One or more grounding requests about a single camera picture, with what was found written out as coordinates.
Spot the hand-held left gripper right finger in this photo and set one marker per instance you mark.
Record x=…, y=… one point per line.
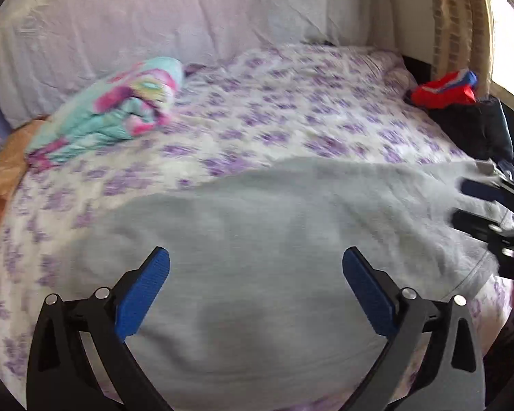
x=368, y=295

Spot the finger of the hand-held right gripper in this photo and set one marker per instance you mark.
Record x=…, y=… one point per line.
x=471, y=222
x=482, y=190

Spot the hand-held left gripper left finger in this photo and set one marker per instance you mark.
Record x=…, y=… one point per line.
x=143, y=295

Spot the grey pants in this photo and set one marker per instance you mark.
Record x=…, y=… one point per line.
x=261, y=244

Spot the navy garment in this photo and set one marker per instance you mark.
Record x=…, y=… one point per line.
x=512, y=169

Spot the dark teal garment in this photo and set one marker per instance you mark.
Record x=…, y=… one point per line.
x=499, y=128

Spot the black garment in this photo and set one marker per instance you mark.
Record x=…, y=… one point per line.
x=458, y=128

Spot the red and blue garment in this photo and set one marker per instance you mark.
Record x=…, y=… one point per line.
x=441, y=94

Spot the beige checked curtain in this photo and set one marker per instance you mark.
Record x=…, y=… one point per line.
x=458, y=30

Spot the folded teal pink floral blanket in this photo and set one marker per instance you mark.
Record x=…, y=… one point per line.
x=111, y=115

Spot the bed with purple floral sheet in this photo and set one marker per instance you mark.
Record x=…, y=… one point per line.
x=282, y=102

